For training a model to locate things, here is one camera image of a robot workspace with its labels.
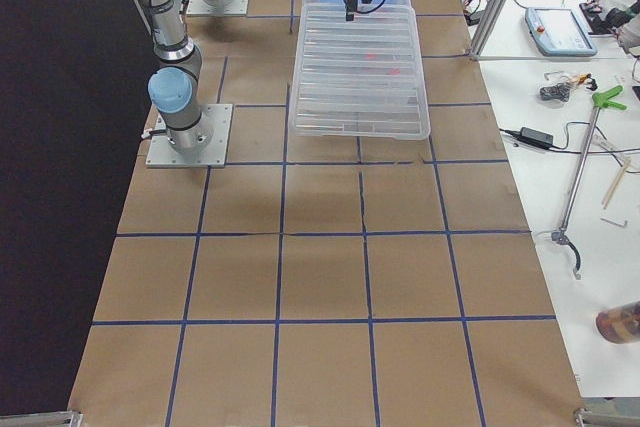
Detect brown cylindrical container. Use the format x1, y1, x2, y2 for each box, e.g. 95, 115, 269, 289
595, 301, 639, 344

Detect wooden chopsticks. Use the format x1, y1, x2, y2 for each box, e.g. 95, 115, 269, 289
601, 157, 631, 210

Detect teach pendant tablet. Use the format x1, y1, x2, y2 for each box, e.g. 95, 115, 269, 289
524, 7, 598, 57

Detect green handled reacher grabber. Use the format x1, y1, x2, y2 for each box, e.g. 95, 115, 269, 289
536, 86, 627, 280

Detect black power adapter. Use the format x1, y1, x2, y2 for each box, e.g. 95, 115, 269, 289
501, 127, 554, 150

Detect silver allen key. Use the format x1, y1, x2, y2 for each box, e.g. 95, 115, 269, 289
600, 217, 628, 228

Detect black chain bundle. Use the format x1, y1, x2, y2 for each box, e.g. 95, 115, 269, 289
538, 82, 574, 103

